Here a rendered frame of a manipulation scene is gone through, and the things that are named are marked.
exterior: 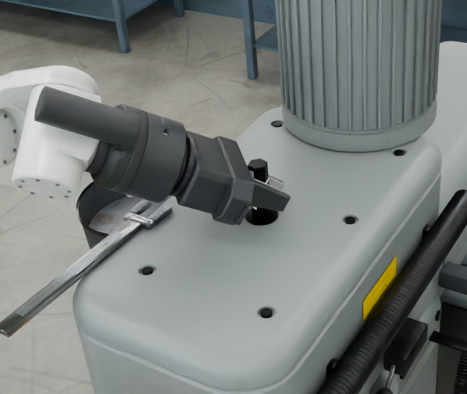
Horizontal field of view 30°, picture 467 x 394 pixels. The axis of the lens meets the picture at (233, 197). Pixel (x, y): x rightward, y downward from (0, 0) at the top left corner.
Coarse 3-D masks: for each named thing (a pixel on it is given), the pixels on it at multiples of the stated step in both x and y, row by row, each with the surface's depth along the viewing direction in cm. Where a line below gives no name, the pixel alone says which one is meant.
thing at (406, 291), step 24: (456, 192) 112; (456, 216) 107; (432, 240) 103; (456, 240) 106; (408, 264) 100; (432, 264) 101; (408, 288) 97; (384, 312) 94; (408, 312) 96; (360, 336) 91; (384, 336) 92; (336, 360) 89; (360, 360) 88; (336, 384) 86; (360, 384) 87
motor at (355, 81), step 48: (288, 0) 99; (336, 0) 95; (384, 0) 94; (432, 0) 99; (288, 48) 103; (336, 48) 98; (384, 48) 98; (432, 48) 102; (288, 96) 108; (336, 96) 101; (384, 96) 101; (432, 96) 106; (336, 144) 105; (384, 144) 104
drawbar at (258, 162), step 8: (256, 160) 93; (264, 160) 93; (248, 168) 92; (256, 168) 92; (264, 168) 92; (256, 176) 92; (264, 176) 92; (256, 216) 95; (264, 216) 95; (256, 224) 96; (264, 224) 96
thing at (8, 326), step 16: (144, 208) 99; (160, 208) 98; (128, 224) 96; (144, 224) 96; (112, 240) 94; (96, 256) 91; (64, 272) 90; (80, 272) 90; (48, 288) 88; (64, 288) 88; (32, 304) 86; (48, 304) 87; (16, 320) 84
